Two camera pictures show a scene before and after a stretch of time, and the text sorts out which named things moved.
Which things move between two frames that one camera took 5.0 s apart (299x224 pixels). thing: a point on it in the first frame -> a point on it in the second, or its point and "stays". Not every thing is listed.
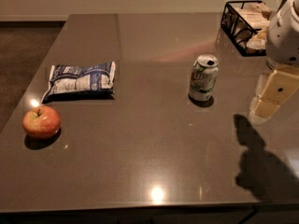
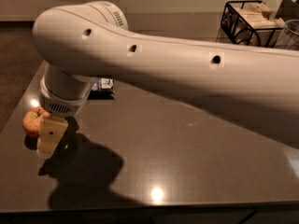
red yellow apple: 41,122 stays
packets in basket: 249,22 stays
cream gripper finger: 282,83 -> 52,129
